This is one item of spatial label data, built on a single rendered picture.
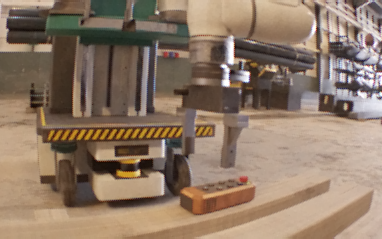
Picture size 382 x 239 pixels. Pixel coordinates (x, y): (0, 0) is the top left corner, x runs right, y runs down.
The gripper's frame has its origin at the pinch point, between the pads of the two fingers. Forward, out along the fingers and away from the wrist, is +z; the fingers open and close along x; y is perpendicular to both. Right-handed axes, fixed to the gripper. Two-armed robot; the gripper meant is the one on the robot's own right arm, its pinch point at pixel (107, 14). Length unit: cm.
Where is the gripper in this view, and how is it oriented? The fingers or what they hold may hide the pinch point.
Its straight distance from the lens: 92.1
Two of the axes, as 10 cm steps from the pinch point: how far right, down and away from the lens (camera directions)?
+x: -8.7, 0.2, -5.0
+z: -0.4, 9.9, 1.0
